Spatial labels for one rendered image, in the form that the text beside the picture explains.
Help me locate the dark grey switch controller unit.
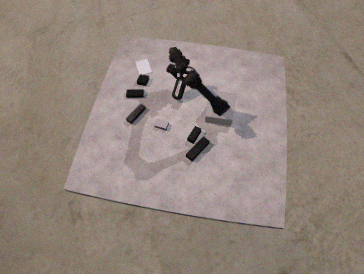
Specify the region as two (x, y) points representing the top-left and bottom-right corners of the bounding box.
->
(172, 76), (186, 100)

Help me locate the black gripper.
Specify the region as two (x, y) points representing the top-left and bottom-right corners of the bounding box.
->
(166, 64), (193, 79)

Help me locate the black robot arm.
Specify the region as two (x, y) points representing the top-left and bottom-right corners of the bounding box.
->
(169, 47), (230, 116)

